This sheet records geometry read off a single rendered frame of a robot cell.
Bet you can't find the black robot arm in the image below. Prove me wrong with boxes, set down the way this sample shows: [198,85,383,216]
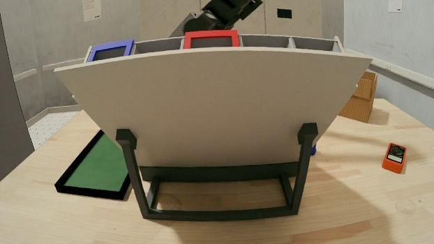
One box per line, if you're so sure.
[184,0,264,33]

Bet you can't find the white curved cover panel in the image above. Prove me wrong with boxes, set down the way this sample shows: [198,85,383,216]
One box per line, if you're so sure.
[54,34,373,183]

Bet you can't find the green tray with black rim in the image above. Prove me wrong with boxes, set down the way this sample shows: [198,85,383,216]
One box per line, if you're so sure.
[54,129,130,200]

